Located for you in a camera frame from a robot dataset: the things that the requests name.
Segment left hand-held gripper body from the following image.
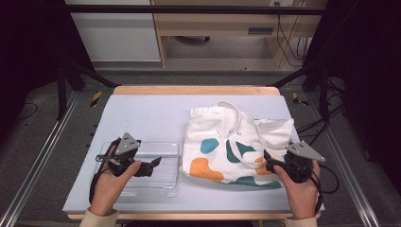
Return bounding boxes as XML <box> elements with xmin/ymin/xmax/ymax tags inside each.
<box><xmin>96</xmin><ymin>131</ymin><xmax>145</xmax><ymax>178</ymax></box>

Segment right hand-held gripper black cable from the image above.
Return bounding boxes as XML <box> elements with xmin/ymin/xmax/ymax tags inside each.
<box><xmin>310</xmin><ymin>162</ymin><xmax>340</xmax><ymax>216</ymax></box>

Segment person's right hand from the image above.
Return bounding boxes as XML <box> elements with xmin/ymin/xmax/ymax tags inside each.
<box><xmin>273</xmin><ymin>160</ymin><xmax>321</xmax><ymax>220</ymax></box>

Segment white tote bag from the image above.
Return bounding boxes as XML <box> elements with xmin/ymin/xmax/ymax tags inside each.
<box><xmin>182</xmin><ymin>99</ymin><xmax>296</xmax><ymax>190</ymax></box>

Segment clear plastic tray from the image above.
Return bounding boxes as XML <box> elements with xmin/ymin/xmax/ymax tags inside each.
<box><xmin>94</xmin><ymin>141</ymin><xmax>181</xmax><ymax>198</ymax></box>

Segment black horizontal frame bar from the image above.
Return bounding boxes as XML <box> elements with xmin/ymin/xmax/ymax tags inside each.
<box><xmin>64</xmin><ymin>4</ymin><xmax>329</xmax><ymax>16</ymax></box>

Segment white cabinet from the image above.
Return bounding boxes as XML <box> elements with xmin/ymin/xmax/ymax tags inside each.
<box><xmin>64</xmin><ymin>0</ymin><xmax>162</xmax><ymax>63</ymax></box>

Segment black cables on floor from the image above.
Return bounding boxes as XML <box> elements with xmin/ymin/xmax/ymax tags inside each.
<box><xmin>296</xmin><ymin>79</ymin><xmax>346</xmax><ymax>152</ymax></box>

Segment wooden desk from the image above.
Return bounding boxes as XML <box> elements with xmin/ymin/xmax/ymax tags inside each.
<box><xmin>150</xmin><ymin>0</ymin><xmax>329</xmax><ymax>68</ymax></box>

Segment dark curtain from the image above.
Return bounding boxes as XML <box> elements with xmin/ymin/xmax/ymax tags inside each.
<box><xmin>304</xmin><ymin>0</ymin><xmax>401</xmax><ymax>197</ymax></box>
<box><xmin>0</xmin><ymin>0</ymin><xmax>96</xmax><ymax>140</ymax></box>

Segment person's left hand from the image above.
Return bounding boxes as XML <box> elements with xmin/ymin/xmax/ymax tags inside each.
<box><xmin>89</xmin><ymin>146</ymin><xmax>143</xmax><ymax>217</ymax></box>

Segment black metal stand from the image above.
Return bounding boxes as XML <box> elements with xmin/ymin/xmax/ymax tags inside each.
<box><xmin>56</xmin><ymin>60</ymin><xmax>122</xmax><ymax>121</ymax></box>
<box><xmin>270</xmin><ymin>61</ymin><xmax>330</xmax><ymax>122</ymax></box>

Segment yellow black tape strip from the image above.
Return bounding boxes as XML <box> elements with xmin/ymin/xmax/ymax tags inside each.
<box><xmin>291</xmin><ymin>92</ymin><xmax>310</xmax><ymax>107</ymax></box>
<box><xmin>90</xmin><ymin>90</ymin><xmax>103</xmax><ymax>108</ymax></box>

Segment aluminium floor rail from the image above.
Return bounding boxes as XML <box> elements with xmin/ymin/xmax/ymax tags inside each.
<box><xmin>306</xmin><ymin>93</ymin><xmax>381</xmax><ymax>227</ymax></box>
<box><xmin>0</xmin><ymin>91</ymin><xmax>79</xmax><ymax>227</ymax></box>

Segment hand-held gripper black cable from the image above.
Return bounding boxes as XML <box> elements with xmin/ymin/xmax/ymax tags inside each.
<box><xmin>89</xmin><ymin>137</ymin><xmax>122</xmax><ymax>204</ymax></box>
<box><xmin>310</xmin><ymin>162</ymin><xmax>340</xmax><ymax>216</ymax></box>

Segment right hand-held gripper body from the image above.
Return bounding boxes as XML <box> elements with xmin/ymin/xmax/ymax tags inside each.
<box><xmin>283</xmin><ymin>140</ymin><xmax>325</xmax><ymax>183</ymax></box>

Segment light grey table mat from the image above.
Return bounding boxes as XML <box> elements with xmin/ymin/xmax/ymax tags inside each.
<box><xmin>61</xmin><ymin>94</ymin><xmax>325</xmax><ymax>213</ymax></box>

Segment black cables under desk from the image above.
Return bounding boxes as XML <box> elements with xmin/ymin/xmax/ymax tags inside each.
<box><xmin>275</xmin><ymin>1</ymin><xmax>311</xmax><ymax>68</ymax></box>

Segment thin black floor cable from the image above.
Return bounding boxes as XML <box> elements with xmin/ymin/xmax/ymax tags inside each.
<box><xmin>17</xmin><ymin>102</ymin><xmax>39</xmax><ymax>121</ymax></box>

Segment left hand-held gripper black cable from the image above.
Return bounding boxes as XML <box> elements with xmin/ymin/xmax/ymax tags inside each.
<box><xmin>89</xmin><ymin>137</ymin><xmax>122</xmax><ymax>204</ymax></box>

